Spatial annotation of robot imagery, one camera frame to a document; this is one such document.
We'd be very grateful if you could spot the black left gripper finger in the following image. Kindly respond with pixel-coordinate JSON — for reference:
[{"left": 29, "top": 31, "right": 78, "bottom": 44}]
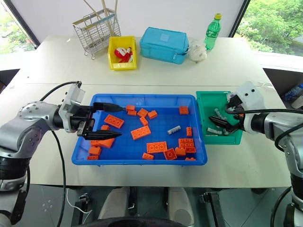
[
  {"left": 91, "top": 102, "right": 124, "bottom": 113},
  {"left": 82, "top": 130, "right": 123, "bottom": 141}
]

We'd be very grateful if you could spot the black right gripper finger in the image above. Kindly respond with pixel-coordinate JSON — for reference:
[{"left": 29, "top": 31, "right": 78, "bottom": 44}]
[
  {"left": 208, "top": 115, "right": 234, "bottom": 130},
  {"left": 223, "top": 126, "right": 241, "bottom": 136}
]

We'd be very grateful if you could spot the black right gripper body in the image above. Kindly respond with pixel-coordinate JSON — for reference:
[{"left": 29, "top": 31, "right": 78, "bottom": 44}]
[{"left": 225, "top": 96, "right": 246, "bottom": 133}]

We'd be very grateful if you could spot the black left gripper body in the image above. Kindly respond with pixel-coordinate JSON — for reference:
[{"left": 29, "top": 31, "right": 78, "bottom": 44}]
[{"left": 69, "top": 105, "right": 96, "bottom": 137}]

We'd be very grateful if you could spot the green plastic bin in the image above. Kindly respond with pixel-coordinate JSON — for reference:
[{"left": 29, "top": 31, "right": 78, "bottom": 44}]
[{"left": 196, "top": 90, "right": 244, "bottom": 146}]

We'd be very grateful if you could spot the yellow plastic bin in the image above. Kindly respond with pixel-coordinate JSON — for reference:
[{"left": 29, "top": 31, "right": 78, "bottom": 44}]
[{"left": 107, "top": 35, "right": 138, "bottom": 71}]

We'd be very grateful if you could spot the large blue plastic bin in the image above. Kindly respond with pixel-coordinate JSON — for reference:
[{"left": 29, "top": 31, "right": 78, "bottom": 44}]
[{"left": 71, "top": 94, "right": 208, "bottom": 166}]

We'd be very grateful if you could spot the wide orange building brick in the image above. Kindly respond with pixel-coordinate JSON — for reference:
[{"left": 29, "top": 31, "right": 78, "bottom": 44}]
[
  {"left": 103, "top": 114, "right": 125, "bottom": 129},
  {"left": 146, "top": 141, "right": 168, "bottom": 154},
  {"left": 90, "top": 138, "right": 116, "bottom": 149},
  {"left": 178, "top": 138, "right": 196, "bottom": 153},
  {"left": 130, "top": 125, "right": 152, "bottom": 141}
]

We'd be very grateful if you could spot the red white bundle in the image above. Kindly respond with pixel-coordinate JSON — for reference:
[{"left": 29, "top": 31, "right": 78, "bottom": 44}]
[{"left": 114, "top": 46, "right": 133, "bottom": 63}]

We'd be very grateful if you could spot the square orange building brick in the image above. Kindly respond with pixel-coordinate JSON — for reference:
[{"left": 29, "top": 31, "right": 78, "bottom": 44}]
[{"left": 163, "top": 148, "right": 178, "bottom": 161}]

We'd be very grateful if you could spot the clear water bottle blue label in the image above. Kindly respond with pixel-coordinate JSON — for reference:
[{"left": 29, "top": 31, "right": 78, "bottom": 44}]
[{"left": 282, "top": 83, "right": 303, "bottom": 102}]

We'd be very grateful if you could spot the white rounded robot leg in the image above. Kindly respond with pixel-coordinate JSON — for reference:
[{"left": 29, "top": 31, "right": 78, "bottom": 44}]
[
  {"left": 167, "top": 187, "right": 195, "bottom": 226},
  {"left": 98, "top": 187, "right": 131, "bottom": 220}
]

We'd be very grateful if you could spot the white crumpled plastic bag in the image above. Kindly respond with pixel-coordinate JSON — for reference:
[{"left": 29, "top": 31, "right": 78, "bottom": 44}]
[{"left": 187, "top": 39, "right": 208, "bottom": 64}]

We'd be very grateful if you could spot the light blue zipper pouch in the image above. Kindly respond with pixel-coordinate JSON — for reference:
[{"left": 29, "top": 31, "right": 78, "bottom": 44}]
[{"left": 139, "top": 26, "right": 190, "bottom": 65}]

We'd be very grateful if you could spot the green plastic soda bottle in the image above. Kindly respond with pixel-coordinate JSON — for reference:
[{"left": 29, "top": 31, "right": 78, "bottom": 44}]
[{"left": 204, "top": 13, "right": 223, "bottom": 51}]

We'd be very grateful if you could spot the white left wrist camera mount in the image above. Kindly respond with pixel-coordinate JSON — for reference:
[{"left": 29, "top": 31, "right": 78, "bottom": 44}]
[{"left": 58, "top": 82, "right": 86, "bottom": 113}]

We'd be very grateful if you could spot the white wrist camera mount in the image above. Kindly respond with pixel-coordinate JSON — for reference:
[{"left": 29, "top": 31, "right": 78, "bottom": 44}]
[
  {"left": 58, "top": 82, "right": 86, "bottom": 113},
  {"left": 233, "top": 81, "right": 264, "bottom": 136}
]

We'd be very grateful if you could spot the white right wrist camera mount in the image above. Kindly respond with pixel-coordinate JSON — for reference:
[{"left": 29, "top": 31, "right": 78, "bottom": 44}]
[{"left": 233, "top": 81, "right": 264, "bottom": 136}]

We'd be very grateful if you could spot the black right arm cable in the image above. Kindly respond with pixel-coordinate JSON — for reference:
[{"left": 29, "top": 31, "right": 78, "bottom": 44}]
[{"left": 225, "top": 107, "right": 303, "bottom": 152}]

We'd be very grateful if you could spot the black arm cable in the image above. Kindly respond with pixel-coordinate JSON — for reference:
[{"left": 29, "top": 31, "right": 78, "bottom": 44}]
[
  {"left": 39, "top": 81, "right": 82, "bottom": 227},
  {"left": 225, "top": 107, "right": 303, "bottom": 152}
]

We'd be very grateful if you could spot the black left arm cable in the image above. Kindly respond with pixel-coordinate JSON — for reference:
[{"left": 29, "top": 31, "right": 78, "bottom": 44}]
[{"left": 39, "top": 81, "right": 82, "bottom": 227}]

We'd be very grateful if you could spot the black table leg bracket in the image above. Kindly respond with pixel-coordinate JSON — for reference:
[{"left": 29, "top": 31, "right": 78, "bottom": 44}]
[
  {"left": 199, "top": 191, "right": 226, "bottom": 227},
  {"left": 77, "top": 193, "right": 91, "bottom": 214}
]

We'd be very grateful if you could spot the metal wire rack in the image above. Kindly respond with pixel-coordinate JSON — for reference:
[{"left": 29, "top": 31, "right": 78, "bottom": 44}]
[{"left": 72, "top": 8, "right": 122, "bottom": 60}]

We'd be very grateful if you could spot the thin white cable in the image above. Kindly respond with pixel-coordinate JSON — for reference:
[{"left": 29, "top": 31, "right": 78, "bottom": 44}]
[{"left": 65, "top": 188, "right": 93, "bottom": 219}]

